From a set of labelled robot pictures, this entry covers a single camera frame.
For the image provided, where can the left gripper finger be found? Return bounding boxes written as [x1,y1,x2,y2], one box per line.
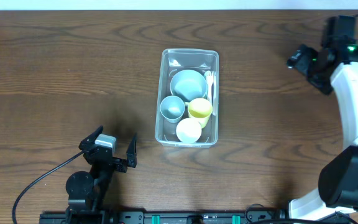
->
[126,134,137,159]
[81,126,103,145]

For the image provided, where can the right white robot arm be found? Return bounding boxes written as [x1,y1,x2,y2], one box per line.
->
[287,44,358,221]

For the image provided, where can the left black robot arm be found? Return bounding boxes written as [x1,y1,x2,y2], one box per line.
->
[65,126,137,220]

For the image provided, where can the grey bowl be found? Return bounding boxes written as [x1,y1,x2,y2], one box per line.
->
[170,70,208,103]

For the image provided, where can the grey cup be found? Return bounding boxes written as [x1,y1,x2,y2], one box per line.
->
[160,95,185,123]

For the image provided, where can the white cup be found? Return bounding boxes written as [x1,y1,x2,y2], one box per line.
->
[176,118,202,143]

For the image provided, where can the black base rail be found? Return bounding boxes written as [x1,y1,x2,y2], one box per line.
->
[39,210,351,224]

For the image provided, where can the yellow cup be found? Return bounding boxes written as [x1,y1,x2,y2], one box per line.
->
[188,98,213,128]

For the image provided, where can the clear plastic container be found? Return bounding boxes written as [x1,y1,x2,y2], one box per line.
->
[155,49,219,148]

